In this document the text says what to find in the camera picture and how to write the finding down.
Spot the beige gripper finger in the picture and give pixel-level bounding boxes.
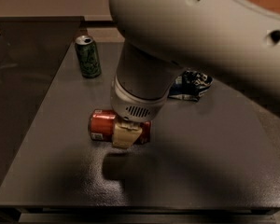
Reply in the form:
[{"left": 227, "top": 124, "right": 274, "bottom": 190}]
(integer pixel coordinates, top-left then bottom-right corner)
[{"left": 112, "top": 120, "right": 142, "bottom": 149}]

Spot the red coke can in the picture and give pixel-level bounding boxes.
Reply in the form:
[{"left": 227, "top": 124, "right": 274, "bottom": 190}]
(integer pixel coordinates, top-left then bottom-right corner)
[{"left": 88, "top": 109, "right": 151, "bottom": 145}]

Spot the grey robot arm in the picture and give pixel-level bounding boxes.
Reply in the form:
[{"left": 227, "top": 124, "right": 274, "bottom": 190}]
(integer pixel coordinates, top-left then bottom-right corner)
[{"left": 109, "top": 0, "right": 280, "bottom": 122}]

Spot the green soda can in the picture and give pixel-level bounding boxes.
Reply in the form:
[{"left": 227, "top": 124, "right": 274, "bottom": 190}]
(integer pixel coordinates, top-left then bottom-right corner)
[{"left": 75, "top": 35, "right": 101, "bottom": 78}]

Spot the blue chip bag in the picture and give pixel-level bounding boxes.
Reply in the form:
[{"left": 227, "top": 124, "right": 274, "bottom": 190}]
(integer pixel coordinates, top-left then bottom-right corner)
[{"left": 168, "top": 70, "right": 213, "bottom": 102}]

